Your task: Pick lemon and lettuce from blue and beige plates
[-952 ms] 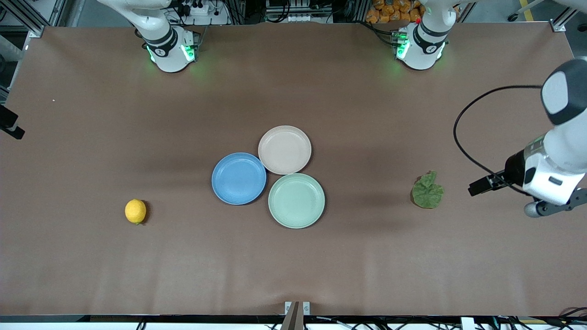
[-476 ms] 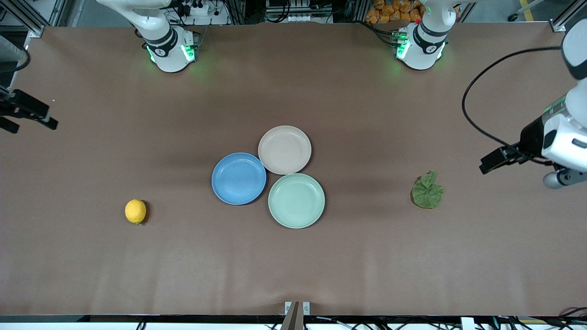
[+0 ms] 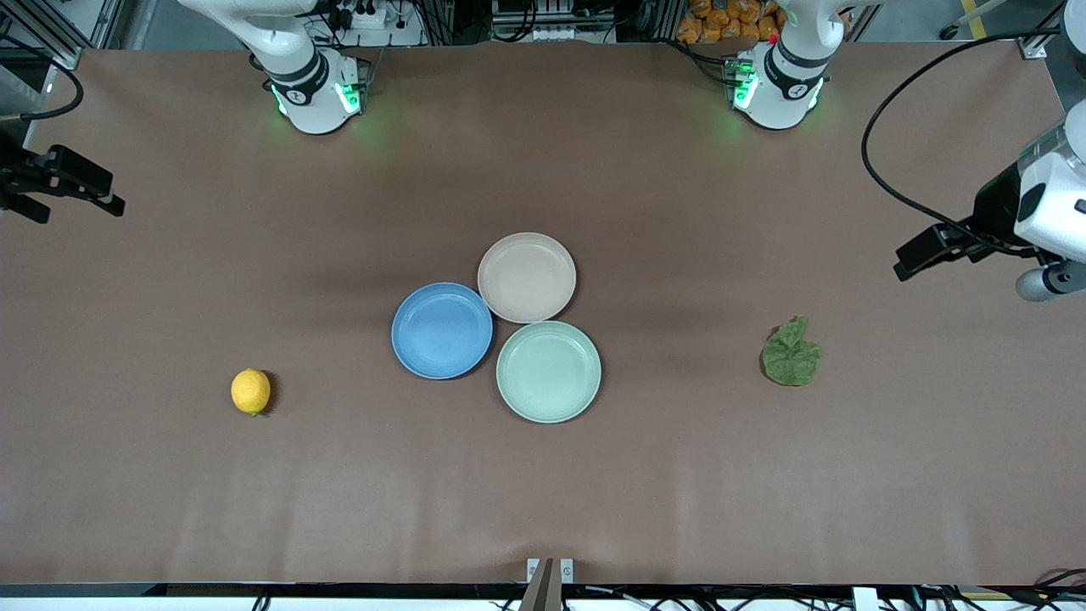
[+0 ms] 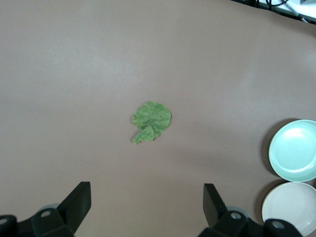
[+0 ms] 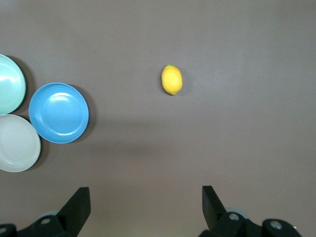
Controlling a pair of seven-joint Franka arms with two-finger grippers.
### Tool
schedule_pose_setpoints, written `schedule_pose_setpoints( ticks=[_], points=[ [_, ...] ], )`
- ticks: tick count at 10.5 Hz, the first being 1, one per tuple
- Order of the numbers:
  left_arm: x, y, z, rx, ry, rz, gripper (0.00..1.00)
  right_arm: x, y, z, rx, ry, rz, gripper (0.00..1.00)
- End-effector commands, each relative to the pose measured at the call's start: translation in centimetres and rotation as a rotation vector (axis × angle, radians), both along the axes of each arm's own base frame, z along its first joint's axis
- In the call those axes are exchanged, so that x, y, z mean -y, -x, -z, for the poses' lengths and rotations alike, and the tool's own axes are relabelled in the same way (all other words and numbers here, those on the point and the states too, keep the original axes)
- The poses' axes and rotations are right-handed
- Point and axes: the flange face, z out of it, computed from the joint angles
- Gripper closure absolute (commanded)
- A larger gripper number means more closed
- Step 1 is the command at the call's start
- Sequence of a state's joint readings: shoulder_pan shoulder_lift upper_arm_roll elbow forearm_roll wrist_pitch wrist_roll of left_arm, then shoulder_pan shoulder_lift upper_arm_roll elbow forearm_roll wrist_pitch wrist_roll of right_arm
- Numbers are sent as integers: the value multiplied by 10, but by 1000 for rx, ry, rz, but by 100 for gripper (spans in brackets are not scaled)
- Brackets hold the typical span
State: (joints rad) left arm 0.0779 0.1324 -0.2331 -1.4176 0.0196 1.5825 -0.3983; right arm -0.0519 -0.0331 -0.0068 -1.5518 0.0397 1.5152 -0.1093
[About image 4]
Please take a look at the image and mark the black floor cables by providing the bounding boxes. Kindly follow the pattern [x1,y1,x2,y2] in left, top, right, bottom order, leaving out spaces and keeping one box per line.
[244,0,311,23]

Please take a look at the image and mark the mint green plate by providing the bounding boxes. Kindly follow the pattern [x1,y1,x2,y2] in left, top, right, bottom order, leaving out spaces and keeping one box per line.
[268,119,316,183]

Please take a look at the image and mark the beige plate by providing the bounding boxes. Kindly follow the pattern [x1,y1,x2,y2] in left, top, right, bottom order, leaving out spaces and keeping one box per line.
[261,182,316,237]

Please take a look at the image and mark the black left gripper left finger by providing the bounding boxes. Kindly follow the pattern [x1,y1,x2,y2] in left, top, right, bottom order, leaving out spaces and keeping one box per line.
[0,181,92,237]

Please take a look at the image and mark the green lettuce leaf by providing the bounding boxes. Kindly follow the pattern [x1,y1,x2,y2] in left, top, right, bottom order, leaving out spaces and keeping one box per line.
[130,101,172,145]

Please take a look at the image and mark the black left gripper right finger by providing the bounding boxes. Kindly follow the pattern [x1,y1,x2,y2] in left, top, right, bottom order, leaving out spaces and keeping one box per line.
[199,183,303,237]

